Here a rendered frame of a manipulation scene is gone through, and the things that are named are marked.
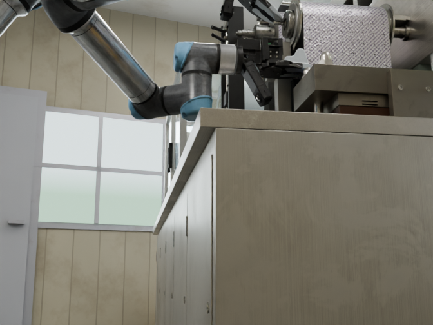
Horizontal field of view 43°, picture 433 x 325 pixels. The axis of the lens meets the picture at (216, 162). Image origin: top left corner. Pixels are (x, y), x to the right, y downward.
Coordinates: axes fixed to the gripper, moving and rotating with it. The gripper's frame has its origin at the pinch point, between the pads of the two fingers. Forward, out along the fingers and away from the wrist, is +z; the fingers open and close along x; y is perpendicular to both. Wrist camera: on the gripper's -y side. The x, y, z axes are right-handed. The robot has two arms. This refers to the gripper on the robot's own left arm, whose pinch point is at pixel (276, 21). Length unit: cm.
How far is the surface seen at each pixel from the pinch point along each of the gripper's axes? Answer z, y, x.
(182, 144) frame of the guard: -6, -20, 94
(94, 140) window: -90, -8, 341
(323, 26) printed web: 10.7, 3.1, -8.0
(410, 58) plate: 34.4, 16.4, -2.4
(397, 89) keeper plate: 32.7, -10.9, -29.7
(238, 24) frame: -11.7, 4.9, 25.3
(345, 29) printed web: 15.7, 6.7, -8.0
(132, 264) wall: 7, -67, 352
